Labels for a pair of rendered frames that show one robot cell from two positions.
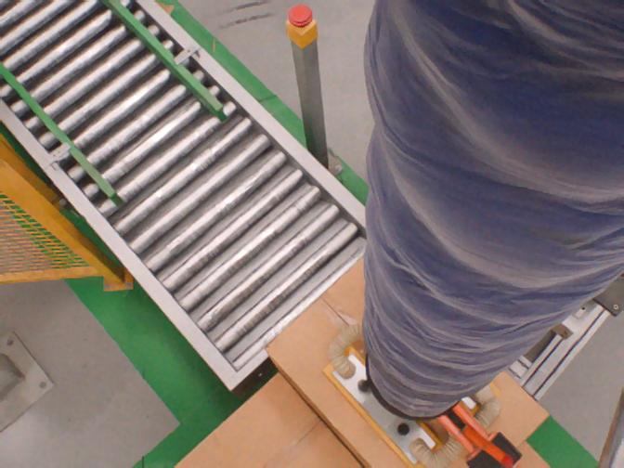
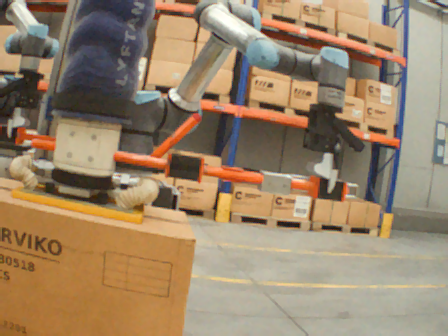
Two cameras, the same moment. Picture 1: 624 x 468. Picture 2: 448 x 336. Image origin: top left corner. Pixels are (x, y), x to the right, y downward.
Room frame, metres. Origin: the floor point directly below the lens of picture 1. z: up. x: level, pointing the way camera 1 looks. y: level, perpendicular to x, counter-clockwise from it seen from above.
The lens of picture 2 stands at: (-0.71, 0.99, 1.16)
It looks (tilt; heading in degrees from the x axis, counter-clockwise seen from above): 3 degrees down; 295
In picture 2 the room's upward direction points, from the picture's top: 9 degrees clockwise
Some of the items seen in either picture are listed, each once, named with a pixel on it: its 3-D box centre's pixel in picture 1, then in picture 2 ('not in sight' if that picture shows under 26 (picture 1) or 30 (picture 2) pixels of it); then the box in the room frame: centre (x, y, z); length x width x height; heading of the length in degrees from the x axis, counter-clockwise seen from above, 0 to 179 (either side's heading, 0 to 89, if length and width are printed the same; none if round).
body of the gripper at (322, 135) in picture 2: not in sight; (324, 129); (-0.26, -0.48, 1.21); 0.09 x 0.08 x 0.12; 32
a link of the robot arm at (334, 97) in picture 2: not in sight; (331, 98); (-0.27, -0.48, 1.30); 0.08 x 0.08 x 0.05
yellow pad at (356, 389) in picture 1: (383, 407); (74, 198); (0.18, -0.09, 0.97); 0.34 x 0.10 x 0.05; 32
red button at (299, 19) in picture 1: (300, 18); not in sight; (1.29, -0.09, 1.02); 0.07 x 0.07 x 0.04
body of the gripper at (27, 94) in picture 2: not in sight; (26, 90); (0.59, -0.25, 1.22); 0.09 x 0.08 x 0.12; 32
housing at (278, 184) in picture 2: not in sight; (274, 183); (-0.17, -0.42, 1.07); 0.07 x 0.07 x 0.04; 32
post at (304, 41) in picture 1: (312, 108); not in sight; (1.29, -0.09, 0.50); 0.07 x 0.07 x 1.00; 32
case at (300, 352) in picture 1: (398, 390); (67, 276); (0.23, -0.16, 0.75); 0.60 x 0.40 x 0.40; 33
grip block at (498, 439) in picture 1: (493, 459); (184, 166); (0.01, -0.30, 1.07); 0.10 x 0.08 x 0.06; 122
